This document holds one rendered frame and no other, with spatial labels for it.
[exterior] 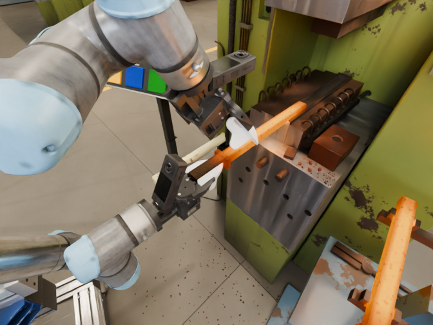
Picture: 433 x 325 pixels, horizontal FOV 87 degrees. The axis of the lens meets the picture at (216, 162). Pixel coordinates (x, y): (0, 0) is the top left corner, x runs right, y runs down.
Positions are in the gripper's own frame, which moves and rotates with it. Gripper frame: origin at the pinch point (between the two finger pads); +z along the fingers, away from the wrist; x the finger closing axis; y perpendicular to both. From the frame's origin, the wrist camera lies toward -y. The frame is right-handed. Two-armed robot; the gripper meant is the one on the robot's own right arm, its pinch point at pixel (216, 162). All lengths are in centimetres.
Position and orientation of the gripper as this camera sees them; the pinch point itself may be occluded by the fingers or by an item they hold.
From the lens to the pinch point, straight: 55.8
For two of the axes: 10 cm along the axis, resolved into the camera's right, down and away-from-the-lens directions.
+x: 6.9, 5.3, -5.0
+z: 7.3, -4.9, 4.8
